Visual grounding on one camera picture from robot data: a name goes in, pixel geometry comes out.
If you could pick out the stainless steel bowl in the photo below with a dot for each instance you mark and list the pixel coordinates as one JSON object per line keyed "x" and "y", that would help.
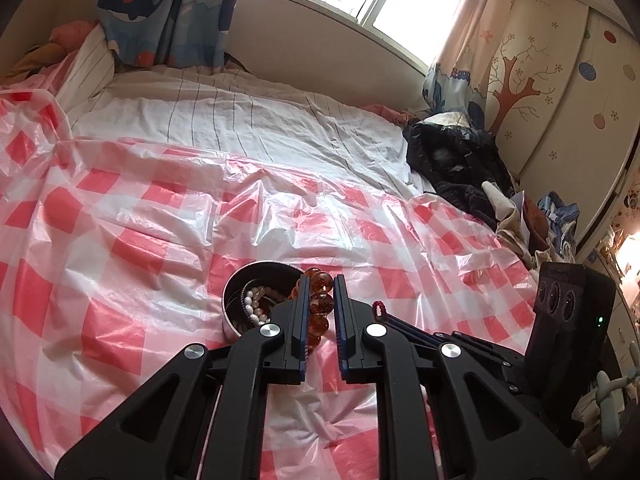
{"x": 230, "y": 329}

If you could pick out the beige crumpled cloth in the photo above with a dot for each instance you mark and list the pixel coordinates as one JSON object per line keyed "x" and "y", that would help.
{"x": 510, "y": 225}

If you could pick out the pink sea print curtain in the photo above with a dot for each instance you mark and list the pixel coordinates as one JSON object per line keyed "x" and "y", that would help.
{"x": 460, "y": 60}

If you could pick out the small pink garment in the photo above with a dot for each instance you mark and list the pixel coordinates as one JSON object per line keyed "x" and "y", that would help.
{"x": 385, "y": 112}

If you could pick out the red checkered plastic sheet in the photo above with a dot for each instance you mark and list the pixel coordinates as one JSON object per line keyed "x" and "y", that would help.
{"x": 125, "y": 240}

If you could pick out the white striped bedsheet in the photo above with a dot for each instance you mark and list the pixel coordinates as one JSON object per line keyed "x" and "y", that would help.
{"x": 260, "y": 120}

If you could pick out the white striped pillow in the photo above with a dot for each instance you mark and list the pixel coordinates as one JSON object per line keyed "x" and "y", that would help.
{"x": 87, "y": 75}

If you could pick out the blue whale print curtain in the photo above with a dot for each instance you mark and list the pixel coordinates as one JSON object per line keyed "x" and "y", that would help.
{"x": 165, "y": 10}

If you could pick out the blue printed cloth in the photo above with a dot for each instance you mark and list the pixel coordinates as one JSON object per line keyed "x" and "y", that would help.
{"x": 562, "y": 220}

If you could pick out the tree print wardrobe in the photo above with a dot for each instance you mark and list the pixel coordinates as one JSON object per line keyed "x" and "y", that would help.
{"x": 565, "y": 110}

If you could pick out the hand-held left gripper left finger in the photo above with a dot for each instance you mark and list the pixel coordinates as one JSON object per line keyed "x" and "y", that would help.
{"x": 301, "y": 330}

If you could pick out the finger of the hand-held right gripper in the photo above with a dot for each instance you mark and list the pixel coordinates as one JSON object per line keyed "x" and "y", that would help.
{"x": 492, "y": 367}
{"x": 450, "y": 336}

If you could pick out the black jacket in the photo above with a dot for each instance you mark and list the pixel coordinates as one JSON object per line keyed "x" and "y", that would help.
{"x": 450, "y": 160}

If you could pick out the orange cloth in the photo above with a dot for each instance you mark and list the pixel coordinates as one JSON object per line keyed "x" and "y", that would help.
{"x": 35, "y": 60}

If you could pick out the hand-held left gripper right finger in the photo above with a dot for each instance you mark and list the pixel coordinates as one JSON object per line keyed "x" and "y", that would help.
{"x": 341, "y": 330}

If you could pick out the pink cloth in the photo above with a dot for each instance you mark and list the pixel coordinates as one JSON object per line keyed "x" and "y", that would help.
{"x": 75, "y": 32}

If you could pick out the pale green plastic frame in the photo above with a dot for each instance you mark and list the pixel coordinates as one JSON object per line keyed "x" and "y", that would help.
{"x": 607, "y": 410}

